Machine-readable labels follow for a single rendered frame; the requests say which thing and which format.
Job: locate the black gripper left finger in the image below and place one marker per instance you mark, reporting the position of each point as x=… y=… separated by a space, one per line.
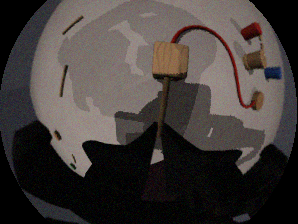
x=133 y=158

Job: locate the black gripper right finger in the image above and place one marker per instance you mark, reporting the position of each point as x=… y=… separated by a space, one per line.
x=184 y=161

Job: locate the light brown wooden block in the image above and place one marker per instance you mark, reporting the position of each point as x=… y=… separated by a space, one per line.
x=170 y=60

